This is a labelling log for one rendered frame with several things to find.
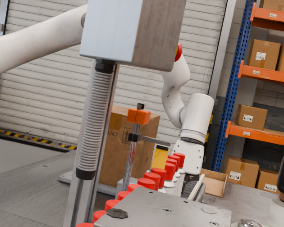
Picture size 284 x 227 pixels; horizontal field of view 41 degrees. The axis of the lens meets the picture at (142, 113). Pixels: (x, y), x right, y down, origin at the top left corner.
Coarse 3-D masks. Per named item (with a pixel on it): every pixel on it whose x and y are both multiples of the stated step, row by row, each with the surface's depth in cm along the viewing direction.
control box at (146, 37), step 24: (96, 0) 70; (120, 0) 64; (144, 0) 60; (168, 0) 63; (96, 24) 69; (120, 24) 63; (144, 24) 60; (168, 24) 64; (96, 48) 68; (120, 48) 63; (144, 48) 61; (168, 48) 65
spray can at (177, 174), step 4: (168, 156) 96; (172, 156) 96; (176, 156) 97; (176, 160) 95; (176, 168) 96; (176, 172) 96; (176, 176) 95; (180, 176) 97; (176, 184) 96; (176, 188) 96; (176, 192) 96
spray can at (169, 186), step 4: (168, 164) 86; (172, 164) 87; (168, 168) 85; (172, 168) 85; (168, 172) 85; (172, 172) 86; (168, 176) 85; (172, 176) 86; (168, 180) 86; (164, 184) 85; (168, 184) 85; (172, 184) 86; (164, 188) 85; (168, 188) 85; (172, 188) 85; (168, 192) 85; (172, 192) 86
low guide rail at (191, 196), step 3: (204, 174) 160; (201, 177) 153; (201, 180) 148; (198, 183) 143; (201, 183) 150; (195, 186) 137; (198, 186) 140; (195, 189) 134; (192, 192) 129; (195, 192) 131; (189, 195) 125; (192, 195) 126; (189, 198) 122; (192, 198) 125
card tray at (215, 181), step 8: (184, 176) 184; (192, 176) 187; (200, 176) 190; (208, 176) 192; (216, 176) 190; (224, 176) 189; (208, 184) 177; (216, 184) 180; (224, 184) 168; (208, 192) 163; (216, 192) 166
